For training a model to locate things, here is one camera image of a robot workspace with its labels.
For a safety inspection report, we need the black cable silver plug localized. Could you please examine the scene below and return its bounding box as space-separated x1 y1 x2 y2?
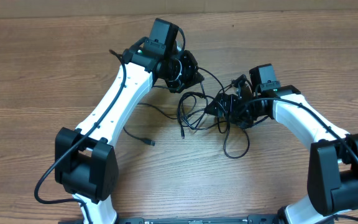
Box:
176 67 251 160

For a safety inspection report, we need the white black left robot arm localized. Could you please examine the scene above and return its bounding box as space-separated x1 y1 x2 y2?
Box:
54 19 203 223

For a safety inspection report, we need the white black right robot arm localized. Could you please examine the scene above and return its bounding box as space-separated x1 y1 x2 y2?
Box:
206 64 358 223

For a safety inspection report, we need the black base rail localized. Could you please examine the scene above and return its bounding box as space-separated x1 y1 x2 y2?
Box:
57 211 291 224

